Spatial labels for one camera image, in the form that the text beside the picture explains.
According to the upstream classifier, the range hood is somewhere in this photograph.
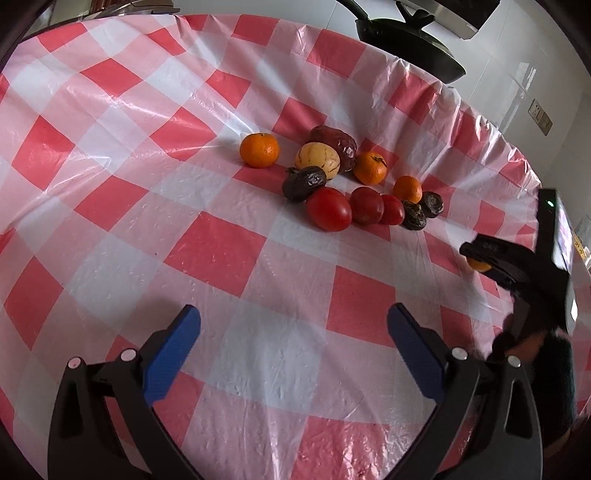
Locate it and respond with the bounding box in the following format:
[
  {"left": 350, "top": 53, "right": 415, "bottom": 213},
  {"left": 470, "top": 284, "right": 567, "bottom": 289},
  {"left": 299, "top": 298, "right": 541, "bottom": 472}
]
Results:
[{"left": 396, "top": 0, "right": 503, "bottom": 40}]

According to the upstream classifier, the small red tomato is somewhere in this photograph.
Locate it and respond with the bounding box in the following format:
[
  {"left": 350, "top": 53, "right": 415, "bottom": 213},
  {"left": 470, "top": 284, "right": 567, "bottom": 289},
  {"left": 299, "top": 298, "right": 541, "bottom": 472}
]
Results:
[{"left": 379, "top": 194, "right": 406, "bottom": 226}]

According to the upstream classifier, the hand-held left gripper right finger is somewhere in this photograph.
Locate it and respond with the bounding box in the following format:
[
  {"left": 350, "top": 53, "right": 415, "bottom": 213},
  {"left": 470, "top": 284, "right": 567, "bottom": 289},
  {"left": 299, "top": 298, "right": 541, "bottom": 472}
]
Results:
[{"left": 387, "top": 302, "right": 543, "bottom": 480}]

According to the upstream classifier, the large mandarin orange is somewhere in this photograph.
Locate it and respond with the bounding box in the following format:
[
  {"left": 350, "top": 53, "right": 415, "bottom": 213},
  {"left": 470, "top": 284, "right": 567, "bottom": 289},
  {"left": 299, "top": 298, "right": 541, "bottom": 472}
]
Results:
[{"left": 239, "top": 132, "right": 281, "bottom": 169}]

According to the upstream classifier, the yellow striped melon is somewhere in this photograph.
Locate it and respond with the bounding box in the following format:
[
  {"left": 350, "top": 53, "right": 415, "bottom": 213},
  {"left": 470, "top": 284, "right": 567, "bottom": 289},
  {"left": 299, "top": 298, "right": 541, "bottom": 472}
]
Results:
[{"left": 294, "top": 142, "right": 341, "bottom": 179}]

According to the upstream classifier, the large red jujube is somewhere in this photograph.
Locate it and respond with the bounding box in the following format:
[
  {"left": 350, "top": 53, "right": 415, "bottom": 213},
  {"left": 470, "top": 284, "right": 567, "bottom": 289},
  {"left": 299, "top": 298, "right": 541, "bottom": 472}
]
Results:
[{"left": 309, "top": 125, "right": 358, "bottom": 174}]

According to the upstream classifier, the small mandarin orange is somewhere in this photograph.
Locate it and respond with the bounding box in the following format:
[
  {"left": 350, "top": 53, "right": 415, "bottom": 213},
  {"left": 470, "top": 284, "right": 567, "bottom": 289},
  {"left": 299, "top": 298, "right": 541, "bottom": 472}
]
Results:
[{"left": 393, "top": 175, "right": 424, "bottom": 204}]

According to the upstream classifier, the large red tomato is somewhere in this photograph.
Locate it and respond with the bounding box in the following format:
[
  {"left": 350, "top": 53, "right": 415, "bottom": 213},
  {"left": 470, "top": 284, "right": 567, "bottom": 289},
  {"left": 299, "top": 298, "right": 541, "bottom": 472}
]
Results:
[{"left": 305, "top": 187, "right": 353, "bottom": 232}]

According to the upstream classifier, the wall socket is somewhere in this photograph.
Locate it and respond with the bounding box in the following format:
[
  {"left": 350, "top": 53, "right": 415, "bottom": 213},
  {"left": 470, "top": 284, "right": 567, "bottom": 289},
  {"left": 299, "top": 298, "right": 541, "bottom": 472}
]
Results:
[{"left": 527, "top": 98, "right": 554, "bottom": 137}]

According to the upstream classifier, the silver metal pot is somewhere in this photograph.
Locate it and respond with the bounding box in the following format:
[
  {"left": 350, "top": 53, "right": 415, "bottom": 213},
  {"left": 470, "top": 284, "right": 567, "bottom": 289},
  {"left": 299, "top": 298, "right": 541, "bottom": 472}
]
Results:
[{"left": 90, "top": 0, "right": 182, "bottom": 20}]

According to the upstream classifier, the mandarin orange with stem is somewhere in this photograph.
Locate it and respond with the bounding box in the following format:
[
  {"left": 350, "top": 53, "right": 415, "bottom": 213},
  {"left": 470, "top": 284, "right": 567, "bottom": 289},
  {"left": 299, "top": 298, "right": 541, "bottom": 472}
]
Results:
[{"left": 353, "top": 151, "right": 388, "bottom": 186}]

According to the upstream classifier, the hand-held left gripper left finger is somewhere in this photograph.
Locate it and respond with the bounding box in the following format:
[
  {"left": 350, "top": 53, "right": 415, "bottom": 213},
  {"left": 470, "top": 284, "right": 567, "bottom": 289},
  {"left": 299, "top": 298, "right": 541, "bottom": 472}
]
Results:
[{"left": 48, "top": 305, "right": 204, "bottom": 480}]

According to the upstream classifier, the person's right hand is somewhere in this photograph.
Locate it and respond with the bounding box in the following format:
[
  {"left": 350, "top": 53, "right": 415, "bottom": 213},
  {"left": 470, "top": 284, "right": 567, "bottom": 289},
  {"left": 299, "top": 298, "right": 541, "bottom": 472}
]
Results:
[{"left": 492, "top": 300, "right": 555, "bottom": 370}]

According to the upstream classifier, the black wok with lid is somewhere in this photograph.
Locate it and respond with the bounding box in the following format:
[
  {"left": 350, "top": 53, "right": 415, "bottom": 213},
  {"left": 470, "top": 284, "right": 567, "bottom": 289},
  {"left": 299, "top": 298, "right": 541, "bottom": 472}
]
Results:
[{"left": 336, "top": 0, "right": 467, "bottom": 85}]

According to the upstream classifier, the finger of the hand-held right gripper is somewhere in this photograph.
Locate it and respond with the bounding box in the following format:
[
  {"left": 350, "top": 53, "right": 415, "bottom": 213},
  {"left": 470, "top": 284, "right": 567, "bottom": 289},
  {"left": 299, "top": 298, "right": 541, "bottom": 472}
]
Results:
[{"left": 459, "top": 233, "right": 541, "bottom": 302}]

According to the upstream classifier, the red white checkered tablecloth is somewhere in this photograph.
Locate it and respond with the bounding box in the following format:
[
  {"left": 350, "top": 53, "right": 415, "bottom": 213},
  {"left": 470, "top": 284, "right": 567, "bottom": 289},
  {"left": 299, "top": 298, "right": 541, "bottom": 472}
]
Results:
[{"left": 0, "top": 13, "right": 580, "bottom": 480}]

